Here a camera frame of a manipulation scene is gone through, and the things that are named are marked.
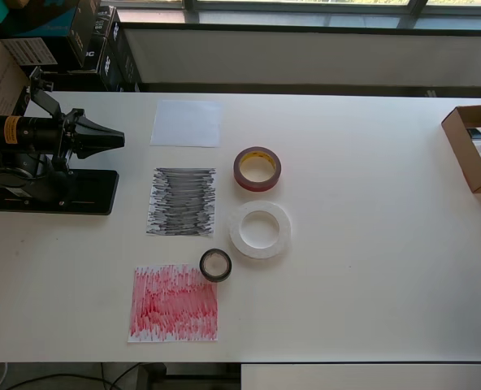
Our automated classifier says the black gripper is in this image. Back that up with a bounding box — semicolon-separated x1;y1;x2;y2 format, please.
59;107;126;162

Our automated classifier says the red tape roll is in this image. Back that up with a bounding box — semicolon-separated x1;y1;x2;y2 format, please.
232;145;282;192

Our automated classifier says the black tape roll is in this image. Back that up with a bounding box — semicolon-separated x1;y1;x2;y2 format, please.
199;248;232;283

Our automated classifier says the white tape roll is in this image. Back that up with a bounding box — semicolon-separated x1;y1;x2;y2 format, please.
227;199;293;261

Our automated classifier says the black printed box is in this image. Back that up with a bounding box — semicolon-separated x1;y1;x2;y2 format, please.
97;22;144;93
67;4;118;74

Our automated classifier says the blank white paper sheet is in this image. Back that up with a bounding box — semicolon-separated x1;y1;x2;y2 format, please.
149;100;224;148

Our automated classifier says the black scribbled paper sheet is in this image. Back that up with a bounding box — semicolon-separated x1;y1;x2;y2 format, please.
145;167;217;238

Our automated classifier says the cardboard box with white label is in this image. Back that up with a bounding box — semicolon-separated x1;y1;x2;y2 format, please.
0;18;37;117

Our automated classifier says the red scribbled paper sheet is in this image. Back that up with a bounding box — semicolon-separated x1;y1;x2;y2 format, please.
127;263;219;344

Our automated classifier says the dark table leg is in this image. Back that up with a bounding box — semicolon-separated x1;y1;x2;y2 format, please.
136;362;167;390

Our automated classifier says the open brown cardboard box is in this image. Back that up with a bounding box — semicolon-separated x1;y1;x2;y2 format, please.
441;104;481;194

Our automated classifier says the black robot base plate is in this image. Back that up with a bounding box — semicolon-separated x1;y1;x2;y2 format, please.
0;169;119;216

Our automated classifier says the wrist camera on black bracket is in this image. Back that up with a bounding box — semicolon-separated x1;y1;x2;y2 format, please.
27;64;66;119

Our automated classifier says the black floor cable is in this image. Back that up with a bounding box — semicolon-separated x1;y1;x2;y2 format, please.
2;361;144;390

